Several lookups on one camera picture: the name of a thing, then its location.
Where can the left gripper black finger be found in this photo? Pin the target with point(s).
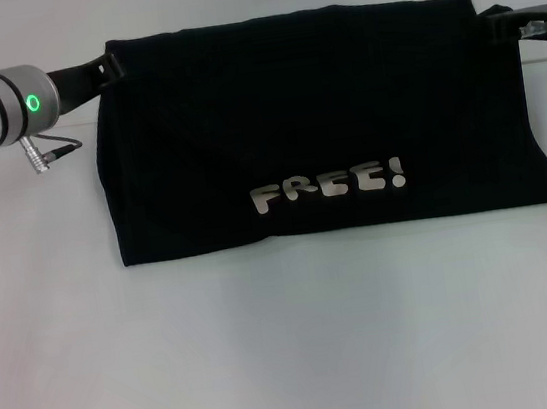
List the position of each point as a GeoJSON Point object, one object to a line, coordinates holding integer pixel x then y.
{"type": "Point", "coordinates": [114, 76]}
{"type": "Point", "coordinates": [106, 65]}

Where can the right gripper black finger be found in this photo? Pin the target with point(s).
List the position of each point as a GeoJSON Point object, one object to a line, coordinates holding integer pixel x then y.
{"type": "Point", "coordinates": [495, 29]}

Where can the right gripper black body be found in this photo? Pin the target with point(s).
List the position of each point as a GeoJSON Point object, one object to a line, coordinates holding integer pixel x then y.
{"type": "Point", "coordinates": [531, 14]}

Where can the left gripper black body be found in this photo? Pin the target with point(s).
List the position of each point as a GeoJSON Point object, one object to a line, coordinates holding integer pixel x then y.
{"type": "Point", "coordinates": [74, 87]}

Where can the black t-shirt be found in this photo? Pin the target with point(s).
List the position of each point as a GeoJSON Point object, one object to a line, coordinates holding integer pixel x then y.
{"type": "Point", "coordinates": [293, 126]}

